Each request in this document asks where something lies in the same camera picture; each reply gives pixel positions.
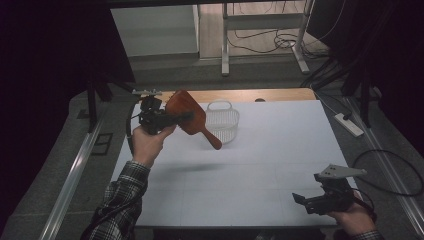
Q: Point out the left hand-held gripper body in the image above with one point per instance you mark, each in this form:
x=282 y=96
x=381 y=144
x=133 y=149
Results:
x=151 y=116

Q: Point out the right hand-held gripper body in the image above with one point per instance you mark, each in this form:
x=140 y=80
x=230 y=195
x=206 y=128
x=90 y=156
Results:
x=330 y=200

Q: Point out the person's left hand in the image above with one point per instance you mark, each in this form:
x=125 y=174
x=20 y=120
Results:
x=146 y=146

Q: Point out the person's right hand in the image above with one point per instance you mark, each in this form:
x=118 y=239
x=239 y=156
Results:
x=353 y=220

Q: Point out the white plastic basket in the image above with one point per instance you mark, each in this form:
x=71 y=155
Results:
x=223 y=125

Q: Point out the white table sheet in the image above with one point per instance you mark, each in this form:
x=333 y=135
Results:
x=253 y=173

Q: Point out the black metal stand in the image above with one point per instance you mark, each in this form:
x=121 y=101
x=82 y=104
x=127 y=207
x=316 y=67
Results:
x=91 y=106
x=365 y=100

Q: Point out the white power strip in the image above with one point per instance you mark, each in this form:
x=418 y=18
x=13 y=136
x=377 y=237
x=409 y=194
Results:
x=349 y=125

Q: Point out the white panel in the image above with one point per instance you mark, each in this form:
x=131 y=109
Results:
x=153 y=31

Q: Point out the wooden table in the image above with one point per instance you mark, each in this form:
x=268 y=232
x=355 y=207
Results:
x=266 y=95

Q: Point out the aluminium floor rail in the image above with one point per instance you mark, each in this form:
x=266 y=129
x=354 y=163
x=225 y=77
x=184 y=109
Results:
x=386 y=160
x=71 y=180

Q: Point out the white metal desk frame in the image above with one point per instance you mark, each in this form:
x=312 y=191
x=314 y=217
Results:
x=225 y=50

